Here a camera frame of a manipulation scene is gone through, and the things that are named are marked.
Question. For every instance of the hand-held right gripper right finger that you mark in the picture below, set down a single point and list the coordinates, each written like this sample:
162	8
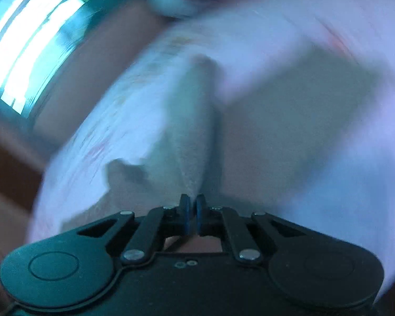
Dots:
200	214

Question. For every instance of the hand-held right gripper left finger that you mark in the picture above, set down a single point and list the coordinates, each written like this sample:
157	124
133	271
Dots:
185	214

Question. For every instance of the bright window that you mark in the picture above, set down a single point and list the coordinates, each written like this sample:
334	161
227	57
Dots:
29	39

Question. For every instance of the pink floral bed sheet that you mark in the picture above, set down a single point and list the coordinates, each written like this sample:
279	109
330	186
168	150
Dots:
118	105

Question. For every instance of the beige pants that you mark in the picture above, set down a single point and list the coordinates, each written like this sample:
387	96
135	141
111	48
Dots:
191	121

